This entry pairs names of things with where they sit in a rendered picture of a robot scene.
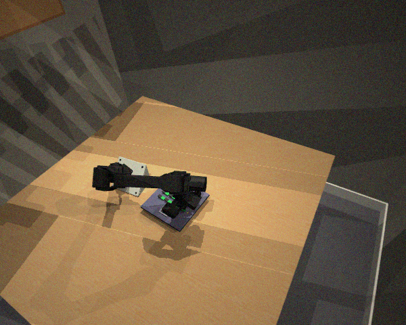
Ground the grey switch panel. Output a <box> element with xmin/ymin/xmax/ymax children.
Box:
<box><xmin>141</xmin><ymin>188</ymin><xmax>210</xmax><ymax>232</ymax></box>

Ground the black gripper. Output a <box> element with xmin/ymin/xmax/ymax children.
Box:
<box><xmin>162</xmin><ymin>194</ymin><xmax>186</xmax><ymax>219</ymax></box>

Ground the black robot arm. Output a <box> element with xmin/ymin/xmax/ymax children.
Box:
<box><xmin>92</xmin><ymin>162</ymin><xmax>207</xmax><ymax>210</ymax></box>

